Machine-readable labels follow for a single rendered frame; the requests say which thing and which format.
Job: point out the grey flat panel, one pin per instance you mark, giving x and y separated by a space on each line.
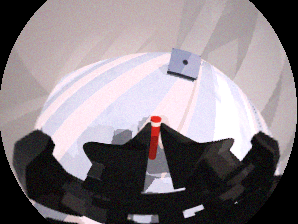
184 64

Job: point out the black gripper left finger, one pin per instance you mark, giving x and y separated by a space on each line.
132 155

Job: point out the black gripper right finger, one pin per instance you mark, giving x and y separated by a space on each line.
184 155

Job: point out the dark red cylinder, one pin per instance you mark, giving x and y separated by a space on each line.
154 136

